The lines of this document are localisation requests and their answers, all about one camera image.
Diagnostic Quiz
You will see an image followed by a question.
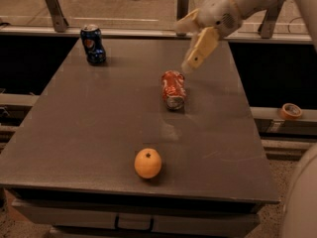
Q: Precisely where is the orange fruit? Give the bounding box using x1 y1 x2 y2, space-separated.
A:
134 148 162 179

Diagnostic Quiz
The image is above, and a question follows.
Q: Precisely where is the middle metal bracket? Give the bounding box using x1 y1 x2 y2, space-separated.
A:
175 0 190 38

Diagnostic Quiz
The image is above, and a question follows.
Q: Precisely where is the left metal bracket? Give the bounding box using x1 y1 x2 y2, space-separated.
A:
45 0 68 33

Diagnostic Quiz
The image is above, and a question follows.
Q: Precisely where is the blue pepsi can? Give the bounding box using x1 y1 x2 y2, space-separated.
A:
80 25 106 64

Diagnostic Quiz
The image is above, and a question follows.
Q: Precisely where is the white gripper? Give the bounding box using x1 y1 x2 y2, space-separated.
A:
174 0 243 73

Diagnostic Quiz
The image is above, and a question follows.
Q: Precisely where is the right metal bracket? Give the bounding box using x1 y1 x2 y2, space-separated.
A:
258 3 282 39

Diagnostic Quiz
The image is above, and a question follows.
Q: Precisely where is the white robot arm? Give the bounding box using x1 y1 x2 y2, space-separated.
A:
175 0 317 238

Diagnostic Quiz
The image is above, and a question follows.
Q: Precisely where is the metal bracket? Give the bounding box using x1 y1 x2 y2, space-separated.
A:
175 0 190 38
258 3 282 39
45 0 68 33

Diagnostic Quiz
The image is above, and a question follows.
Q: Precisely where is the orange tape roll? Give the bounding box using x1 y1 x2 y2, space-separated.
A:
280 103 302 120

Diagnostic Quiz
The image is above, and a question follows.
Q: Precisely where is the red coke can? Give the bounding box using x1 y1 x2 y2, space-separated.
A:
161 70 186 110

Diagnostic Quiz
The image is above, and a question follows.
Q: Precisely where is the grey drawer with handle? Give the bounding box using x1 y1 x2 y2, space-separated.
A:
12 199 260 238

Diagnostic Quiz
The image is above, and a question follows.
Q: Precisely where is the metal window rail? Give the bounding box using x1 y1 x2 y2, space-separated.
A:
0 25 313 45

